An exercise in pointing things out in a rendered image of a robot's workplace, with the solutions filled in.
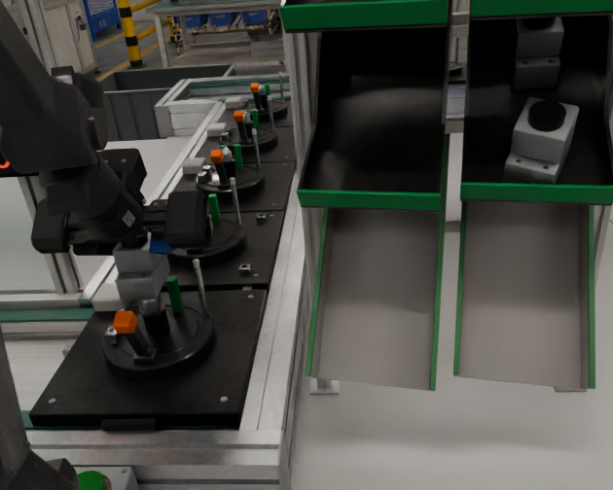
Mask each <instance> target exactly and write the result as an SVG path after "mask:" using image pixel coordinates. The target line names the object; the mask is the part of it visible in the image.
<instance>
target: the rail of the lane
mask: <svg viewBox="0 0 613 490"><path fill-rule="evenodd" d="M101 428H102V430H103V431H64V432H26V435H27V439H28V441H30V448H31V450H32V451H34V452H35V453H36V454H37V455H39V456H40V457H41V458H42V459H44V460H45V461H50V460H55V459H60V458H66V459H67V460H68V461H69V463H70V464H71V465H72V466H73V467H132V469H133V472H134V475H135V478H136V481H137V484H138V487H139V490H292V488H291V481H290V473H289V467H288V459H287V452H286V445H285V437H284V431H281V430H271V431H159V426H158V423H157V419H104V420H103V421H102V424H101Z"/></svg>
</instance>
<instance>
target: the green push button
mask: <svg viewBox="0 0 613 490"><path fill-rule="evenodd" d="M77 476H78V482H79V489H80V490H107V483H106V480H105V478H104V476H103V474H102V473H100V472H97V471H86V472H81V473H78V474H77Z"/></svg>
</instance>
